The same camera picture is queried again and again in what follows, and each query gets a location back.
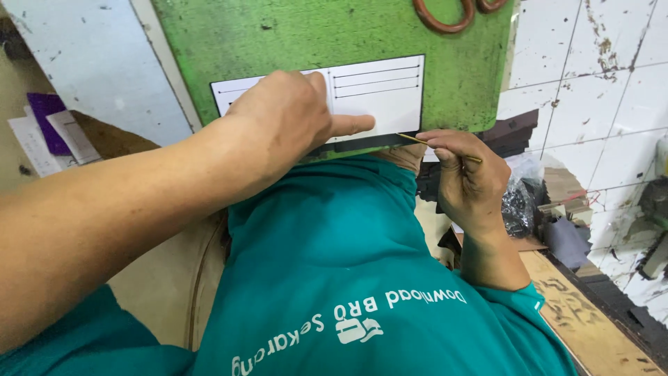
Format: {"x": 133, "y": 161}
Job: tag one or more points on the stack of black leather pieces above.
{"x": 514, "y": 130}

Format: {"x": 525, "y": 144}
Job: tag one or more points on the pile of white papers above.
{"x": 36, "y": 151}

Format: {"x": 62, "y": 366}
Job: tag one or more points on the thin brass stylus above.
{"x": 409, "y": 139}

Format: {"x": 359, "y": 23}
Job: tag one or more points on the person's left hand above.
{"x": 276, "y": 117}

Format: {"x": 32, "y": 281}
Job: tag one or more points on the heap of cardboard offcuts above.
{"x": 566, "y": 196}

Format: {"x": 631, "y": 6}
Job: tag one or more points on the grey leather piece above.
{"x": 566, "y": 243}

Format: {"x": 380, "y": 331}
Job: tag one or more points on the green work board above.
{"x": 313, "y": 36}

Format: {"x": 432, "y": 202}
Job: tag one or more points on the pale blue painted panel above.
{"x": 99, "y": 62}

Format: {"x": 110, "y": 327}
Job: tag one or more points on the clear plastic bag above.
{"x": 519, "y": 203}

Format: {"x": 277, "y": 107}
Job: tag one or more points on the wooden plank with markings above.
{"x": 584, "y": 324}

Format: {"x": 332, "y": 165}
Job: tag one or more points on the purple paper sheet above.
{"x": 47, "y": 120}

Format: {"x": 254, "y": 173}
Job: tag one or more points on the person's right hand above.
{"x": 472, "y": 188}

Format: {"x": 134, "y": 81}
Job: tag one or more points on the black leather strip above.
{"x": 365, "y": 142}

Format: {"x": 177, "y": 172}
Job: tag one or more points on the beige curved panel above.
{"x": 156, "y": 292}

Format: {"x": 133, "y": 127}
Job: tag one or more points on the teal printed shirt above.
{"x": 334, "y": 271}

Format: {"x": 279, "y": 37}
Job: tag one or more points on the white lined template card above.
{"x": 381, "y": 104}

